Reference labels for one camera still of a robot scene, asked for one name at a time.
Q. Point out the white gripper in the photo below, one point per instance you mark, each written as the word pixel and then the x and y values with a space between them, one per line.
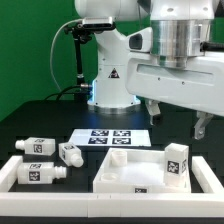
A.
pixel 166 64

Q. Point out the black camera on stand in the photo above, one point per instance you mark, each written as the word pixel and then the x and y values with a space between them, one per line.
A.
pixel 80 37

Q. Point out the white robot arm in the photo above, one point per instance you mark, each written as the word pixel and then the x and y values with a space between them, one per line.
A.
pixel 112 21

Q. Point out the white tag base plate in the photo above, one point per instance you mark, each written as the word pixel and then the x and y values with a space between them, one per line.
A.
pixel 109 137

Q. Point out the white square tabletop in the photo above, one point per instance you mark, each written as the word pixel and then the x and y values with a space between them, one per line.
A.
pixel 134 171

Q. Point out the white U-shaped obstacle fence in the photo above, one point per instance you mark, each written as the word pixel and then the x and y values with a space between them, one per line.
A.
pixel 208 203

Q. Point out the black table platform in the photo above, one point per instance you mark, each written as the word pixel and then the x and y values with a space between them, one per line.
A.
pixel 58 119

